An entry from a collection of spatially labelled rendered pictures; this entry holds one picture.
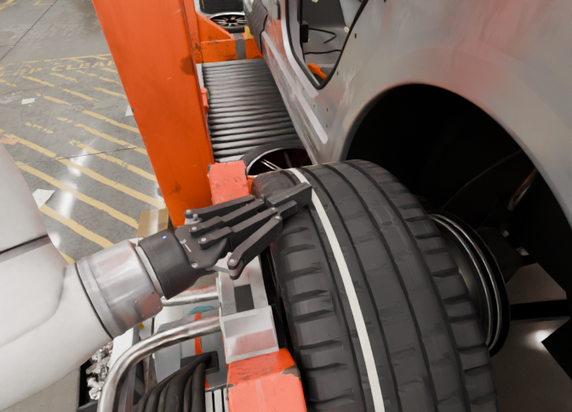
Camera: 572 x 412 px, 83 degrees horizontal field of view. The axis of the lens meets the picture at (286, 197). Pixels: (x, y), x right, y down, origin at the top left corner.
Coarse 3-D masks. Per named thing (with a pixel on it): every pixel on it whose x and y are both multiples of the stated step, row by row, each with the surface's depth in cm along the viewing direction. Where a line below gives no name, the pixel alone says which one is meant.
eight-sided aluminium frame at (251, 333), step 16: (256, 256) 48; (224, 272) 46; (256, 272) 46; (224, 288) 44; (256, 288) 44; (224, 304) 42; (256, 304) 42; (224, 320) 41; (240, 320) 41; (256, 320) 41; (272, 320) 41; (224, 336) 40; (240, 336) 39; (256, 336) 40; (272, 336) 40; (240, 352) 39; (256, 352) 40
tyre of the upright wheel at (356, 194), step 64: (256, 192) 60; (320, 192) 50; (384, 192) 50; (320, 256) 42; (384, 256) 43; (448, 256) 42; (320, 320) 37; (384, 320) 38; (448, 320) 39; (320, 384) 35; (384, 384) 36; (448, 384) 37
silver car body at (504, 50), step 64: (320, 0) 237; (384, 0) 62; (448, 0) 43; (512, 0) 34; (320, 64) 185; (384, 64) 62; (448, 64) 45; (512, 64) 36; (320, 128) 113; (512, 128) 37
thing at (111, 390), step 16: (208, 320) 52; (160, 336) 50; (176, 336) 50; (192, 336) 51; (128, 352) 48; (144, 352) 49; (112, 368) 47; (128, 368) 47; (112, 384) 45; (112, 400) 44
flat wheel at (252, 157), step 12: (276, 144) 177; (288, 144) 178; (300, 144) 178; (252, 156) 170; (264, 156) 171; (276, 156) 176; (288, 156) 173; (300, 156) 179; (252, 168) 166; (264, 168) 176; (276, 168) 166; (288, 168) 184
